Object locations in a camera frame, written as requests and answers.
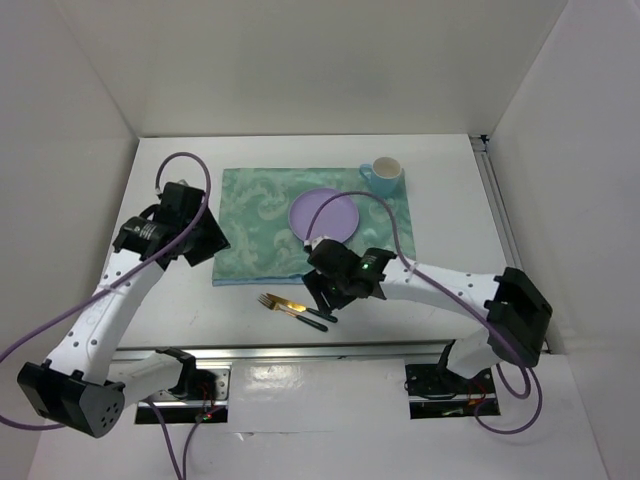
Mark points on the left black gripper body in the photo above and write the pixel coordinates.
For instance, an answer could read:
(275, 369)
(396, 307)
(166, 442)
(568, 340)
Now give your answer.
(204, 239)

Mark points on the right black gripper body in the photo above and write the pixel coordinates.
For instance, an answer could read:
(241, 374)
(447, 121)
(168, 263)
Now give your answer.
(333, 288)

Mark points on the gold knife green handle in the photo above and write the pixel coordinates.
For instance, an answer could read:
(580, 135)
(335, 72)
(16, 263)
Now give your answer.
(301, 308)

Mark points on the gold fork green handle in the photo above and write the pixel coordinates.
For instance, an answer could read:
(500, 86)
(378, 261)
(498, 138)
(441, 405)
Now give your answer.
(276, 307)

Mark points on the purple plastic plate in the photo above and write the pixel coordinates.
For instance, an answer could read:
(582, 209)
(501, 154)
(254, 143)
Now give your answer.
(338, 220)

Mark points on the green patterned cloth placemat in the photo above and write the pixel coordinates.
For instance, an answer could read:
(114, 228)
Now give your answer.
(253, 215)

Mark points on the light blue mug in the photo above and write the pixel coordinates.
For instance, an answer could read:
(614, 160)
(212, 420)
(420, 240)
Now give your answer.
(382, 176)

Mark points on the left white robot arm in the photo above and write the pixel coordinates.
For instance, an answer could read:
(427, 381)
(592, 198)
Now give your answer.
(74, 385)

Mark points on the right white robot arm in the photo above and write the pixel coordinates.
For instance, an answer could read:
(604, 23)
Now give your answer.
(393, 277)

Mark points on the aluminium rail front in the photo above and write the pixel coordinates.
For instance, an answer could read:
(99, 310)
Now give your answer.
(319, 351)

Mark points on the aluminium rail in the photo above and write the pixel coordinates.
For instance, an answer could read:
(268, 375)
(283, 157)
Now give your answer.
(500, 210)
(319, 351)

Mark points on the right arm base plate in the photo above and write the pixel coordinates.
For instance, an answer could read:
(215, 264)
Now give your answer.
(436, 394)

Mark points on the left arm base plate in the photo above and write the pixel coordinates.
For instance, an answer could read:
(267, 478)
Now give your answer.
(207, 401)

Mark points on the aluminium rail right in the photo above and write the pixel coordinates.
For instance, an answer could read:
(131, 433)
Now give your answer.
(500, 210)

